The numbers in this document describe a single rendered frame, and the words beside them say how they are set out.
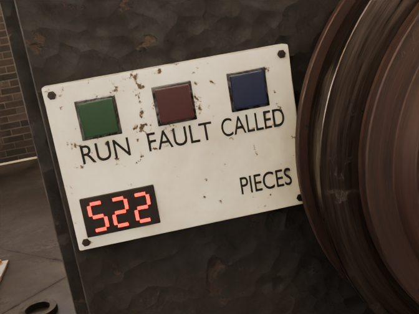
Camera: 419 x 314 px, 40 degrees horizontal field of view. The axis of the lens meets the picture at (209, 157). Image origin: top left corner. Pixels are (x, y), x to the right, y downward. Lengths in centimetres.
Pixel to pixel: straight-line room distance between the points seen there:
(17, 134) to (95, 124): 617
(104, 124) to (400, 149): 29
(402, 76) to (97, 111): 30
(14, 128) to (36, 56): 614
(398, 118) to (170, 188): 25
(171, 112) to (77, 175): 12
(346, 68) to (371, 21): 4
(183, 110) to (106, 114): 8
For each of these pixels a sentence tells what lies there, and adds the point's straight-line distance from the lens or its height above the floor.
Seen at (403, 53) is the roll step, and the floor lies 123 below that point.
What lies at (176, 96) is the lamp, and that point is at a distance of 61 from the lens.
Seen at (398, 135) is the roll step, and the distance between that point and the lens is 52.
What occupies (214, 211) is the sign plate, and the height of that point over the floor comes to 107.
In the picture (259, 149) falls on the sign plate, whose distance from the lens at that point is 64.
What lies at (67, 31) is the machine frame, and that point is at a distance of 63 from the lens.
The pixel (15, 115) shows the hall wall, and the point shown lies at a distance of 674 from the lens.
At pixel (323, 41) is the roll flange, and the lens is 57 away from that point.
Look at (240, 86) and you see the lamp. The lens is 62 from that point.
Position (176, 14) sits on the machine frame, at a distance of 63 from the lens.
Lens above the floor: 129
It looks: 14 degrees down
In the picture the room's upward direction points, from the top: 10 degrees counter-clockwise
